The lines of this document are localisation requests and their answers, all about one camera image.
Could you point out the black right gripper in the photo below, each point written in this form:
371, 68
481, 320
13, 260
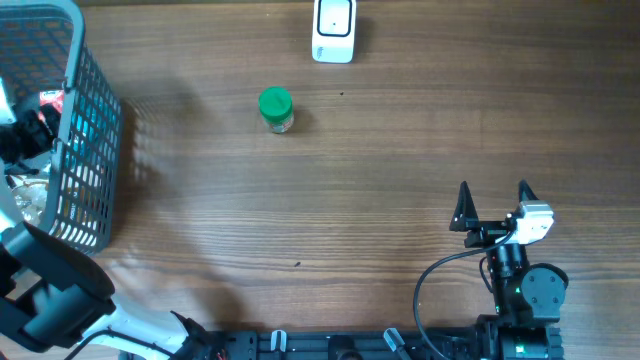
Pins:
466, 218

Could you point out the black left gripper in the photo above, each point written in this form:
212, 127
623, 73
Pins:
38, 140

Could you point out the red white small box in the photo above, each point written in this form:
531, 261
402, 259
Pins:
50, 104

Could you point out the green lid jar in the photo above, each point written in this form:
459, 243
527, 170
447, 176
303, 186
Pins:
276, 109

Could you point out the blue mouthwash bottle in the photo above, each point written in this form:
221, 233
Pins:
89, 125

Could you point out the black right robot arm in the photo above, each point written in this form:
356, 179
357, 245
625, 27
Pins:
527, 296

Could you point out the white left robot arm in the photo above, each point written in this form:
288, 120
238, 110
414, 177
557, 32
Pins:
53, 295

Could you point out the white barcode scanner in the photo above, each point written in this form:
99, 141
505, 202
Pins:
333, 31

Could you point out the snack packet in basket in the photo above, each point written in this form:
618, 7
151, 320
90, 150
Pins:
30, 193

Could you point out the grey plastic mesh basket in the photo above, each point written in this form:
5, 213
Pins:
43, 48

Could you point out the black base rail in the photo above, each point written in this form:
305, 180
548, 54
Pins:
457, 343

